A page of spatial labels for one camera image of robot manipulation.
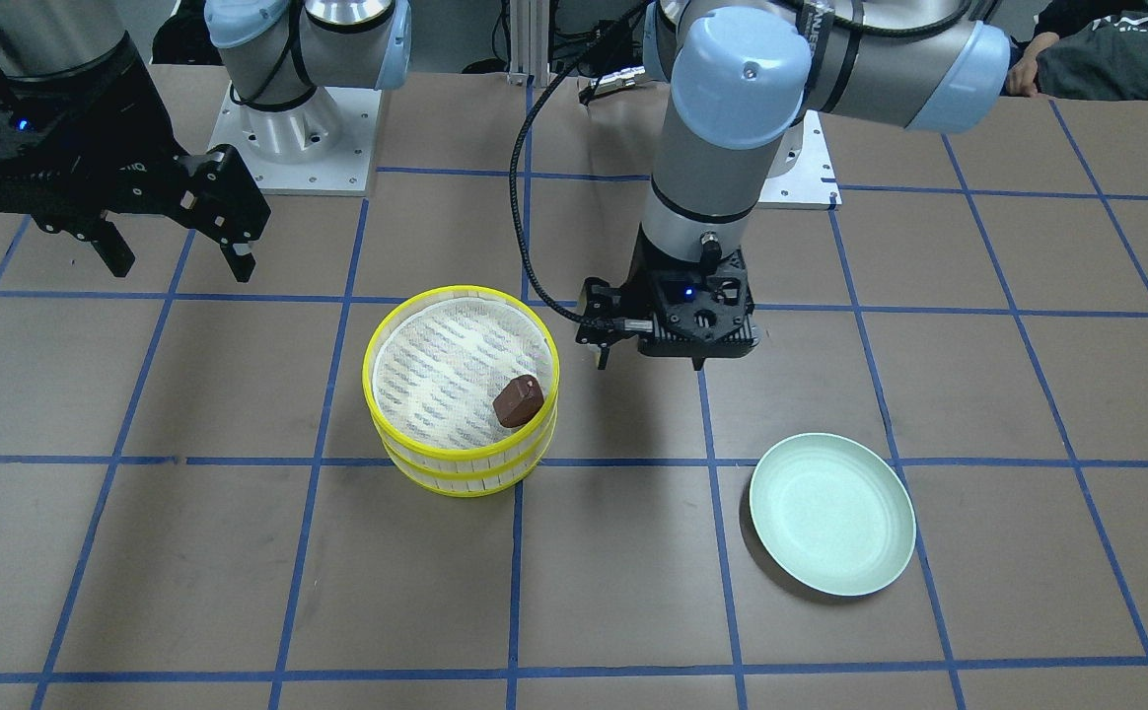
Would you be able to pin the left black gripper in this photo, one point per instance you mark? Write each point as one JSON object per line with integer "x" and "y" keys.
{"x": 602, "y": 308}

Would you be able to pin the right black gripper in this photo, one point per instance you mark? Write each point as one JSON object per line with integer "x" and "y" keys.
{"x": 128, "y": 148}

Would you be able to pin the dark brown bun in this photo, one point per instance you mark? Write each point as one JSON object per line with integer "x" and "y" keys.
{"x": 519, "y": 402}

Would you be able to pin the yellow rimmed bamboo steamer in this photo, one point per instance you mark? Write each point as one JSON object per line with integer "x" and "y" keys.
{"x": 433, "y": 366}

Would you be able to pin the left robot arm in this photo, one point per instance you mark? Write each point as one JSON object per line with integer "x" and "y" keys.
{"x": 742, "y": 75}

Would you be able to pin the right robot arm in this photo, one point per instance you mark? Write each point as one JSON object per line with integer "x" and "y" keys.
{"x": 275, "y": 51}

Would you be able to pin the yellow rimmed steamer base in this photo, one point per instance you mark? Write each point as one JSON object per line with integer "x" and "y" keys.
{"x": 459, "y": 473}

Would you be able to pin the light green plate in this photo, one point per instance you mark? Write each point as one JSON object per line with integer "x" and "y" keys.
{"x": 832, "y": 514}

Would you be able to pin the person in background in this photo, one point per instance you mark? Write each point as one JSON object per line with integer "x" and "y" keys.
{"x": 1085, "y": 51}

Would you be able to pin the aluminium frame post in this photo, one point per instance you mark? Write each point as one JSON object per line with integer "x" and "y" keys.
{"x": 528, "y": 43}

